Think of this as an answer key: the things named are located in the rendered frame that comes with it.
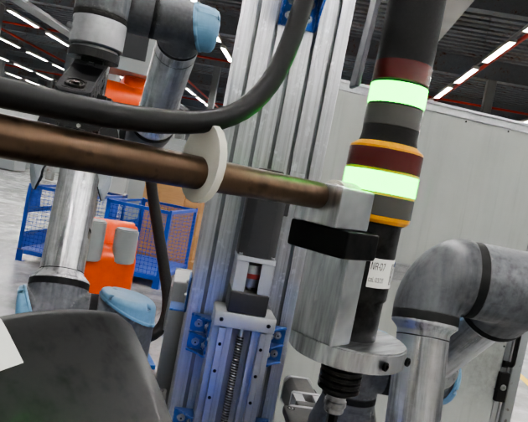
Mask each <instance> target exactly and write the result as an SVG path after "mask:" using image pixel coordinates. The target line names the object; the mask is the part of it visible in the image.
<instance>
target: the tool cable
mask: <svg viewBox="0 0 528 422"><path fill-rule="evenodd" d="M313 4H314V0H293V2H292V7H291V10H290V13H289V15H288V18H287V22H286V25H285V28H284V30H283V32H282V37H281V38H280V41H279V43H278V46H277V49H276V51H275V53H274V55H273V56H272V59H271V61H270V63H269V65H268V66H267V68H266V70H265V71H264V73H263V75H262V76H261V78H260V79H259V80H258V81H257V82H256V84H255V85H254V86H253V87H252V88H251V89H250V90H249V91H248V92H247V93H246V94H245V95H243V96H242V97H241V98H240V99H238V100H236V101H235V102H233V103H231V104H229V105H224V106H222V107H218V108H214V109H207V110H192V111H182V110H170V109H159V108H152V107H146V106H139V105H129V104H124V103H119V102H115V101H109V100H101V99H97V98H93V97H89V96H85V95H77V94H74V93H70V92H65V91H62V90H55V89H51V88H48V87H44V86H40V85H34V84H30V83H26V82H22V81H19V80H13V79H9V78H5V77H2V76H0V108H2V109H6V110H11V111H18V112H23V113H27V114H31V115H36V116H43V117H48V118H53V119H57V120H62V121H71V122H75V123H80V124H86V125H91V126H99V127H105V128H112V129H118V130H124V131H138V132H147V133H157V134H180V135H185V134H190V135H189V138H188V140H187V142H186V144H185V146H184V151H183V152H184V153H188V154H193V155H196V156H201V157H203V158H204V159H205V160H206V161H207V164H208V170H209V171H208V177H207V179H206V181H205V183H204V185H203V186H202V187H201V188H198V189H192V188H182V190H183V193H184V196H185V197H186V198H187V199H188V200H189V201H190V202H193V203H206V202H207V201H209V200H210V199H212V198H213V196H214V195H215V193H216V192H217V191H218V189H219V187H220V184H221V182H222V180H223V177H224V174H225V168H226V161H227V142H226V139H225V133H224V132H223V131H222V130H223V129H226V128H229V127H232V126H235V125H237V124H239V123H241V122H243V121H245V120H247V119H249V118H250V117H252V116H253V115H255V114H256V113H257V112H258V111H259V110H260V109H261V108H262V107H263V106H264V105H265V104H266V103H267V102H268V101H269V100H270V99H271V98H272V97H273V96H274V95H275V93H276V92H277V91H278V89H279V87H280V86H281V84H282V82H283V81H284V80H285V78H286V76H287V73H288V71H289V70H290V68H291V66H292V63H293V61H294V59H295V57H296V54H297V52H298V49H299V46H300V44H301V42H302V39H303V35H304V33H305V30H306V27H307V25H308V20H309V17H310V14H311V12H312V8H313Z"/></svg>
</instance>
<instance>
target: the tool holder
mask: <svg viewBox="0 0 528 422"><path fill-rule="evenodd" d="M325 184H326V186H327V187H328V189H329V200H328V202H327V203H326V204H325V205H324V206H323V207H322V208H309V207H304V206H297V205H296V206H295V210H294V215H293V217H294V219H292V222H291V227H290V231H289V236H288V240H287V242H288V243H289V244H291V245H295V246H297V247H301V248H304V249H307V252H306V256H305V261H304V265H303V273H302V277H301V281H300V286H299V290H298V298H297V303H296V307H295V312H294V316H293V320H292V327H291V331H290V336H289V342H290V344H291V346H292V347H293V348H294V349H295V350H296V351H297V352H299V353H301V354H302V355H303V356H305V357H307V358H310V359H312V360H313V361H316V362H318V363H322V364H324V365H327V366H330V367H332V368H337V369H341V370H344V371H348V372H352V373H361V374H368V375H380V376H382V375H392V374H396V373H399V372H400V371H402V370H403V368H404V365H405V366H406V367H408V366H409V365H410V364H411V359H410V358H406V354H407V348H406V346H405V345H404V344H403V343H402V342H401V341H399V340H398V339H396V338H395V337H393V336H391V335H389V334H387V333H384V332H382V331H379V330H378V331H377V335H376V340H375V342H372V343H361V342H351V341H350V337H351V333H352V328H353V325H354V320H355V313H356V308H357V304H358V300H359V295H360V288H361V284H362V280H363V275H364V271H365V263H366V261H373V260H374V259H375V253H376V249H377V245H378V240H379V235H377V234H372V233H368V232H366V231H367V229H368V225H369V222H370V214H371V210H372V205H373V201H374V196H375V195H374V194H373V193H371V192H367V191H363V190H359V189H355V188H348V187H344V186H339V185H334V184H329V183H325Z"/></svg>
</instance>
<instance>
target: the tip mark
mask: <svg viewBox="0 0 528 422"><path fill-rule="evenodd" d="M20 363H23V360H22V358H21V357H20V355H19V352H18V349H17V348H16V346H15V344H14V342H13V340H12V338H11V337H10V335H9V333H8V330H7V328H6V327H5V325H4V324H3V321H2V320H1V318H0V371H2V370H4V369H6V368H11V367H13V366H15V365H18V364H20Z"/></svg>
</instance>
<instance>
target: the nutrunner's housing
mask: <svg viewBox="0 0 528 422"><path fill-rule="evenodd" d="M402 228H404V227H397V226H393V225H388V224H379V223H375V222H369V225H368V229H367V231H366V232H368V233H372V234H377V235H379V240H378V245H377V249H376V253H375V259H374V260H373V261H366V263H365V271H364V275H363V280H362V284H361V288H360V295H359V300H358V304H357V308H356V313H355V320H354V325H353V328H352V333H351V337H350V341H351V342H361V343H372V342H375V340H376V335H377V331H378V326H379V322H380V315H381V311H382V307H383V303H385V302H386V299H387V295H388V291H389V288H390V285H391V277H392V273H393V270H394V265H395V261H396V260H395V258H396V251H397V246H398V243H399V238H400V234H401V229H402ZM362 376H363V374H361V373H352V372H348V371H344V370H341V369H337V368H332V367H330V366H327V365H324V364H322V363H321V368H320V373H319V376H318V386H319V387H320V388H321V389H322V390H323V391H324V392H325V393H326V394H328V395H330V396H333V397H335V398H339V399H351V398H352V397H355V396H357V395H359V392H360V385H361V381H362Z"/></svg>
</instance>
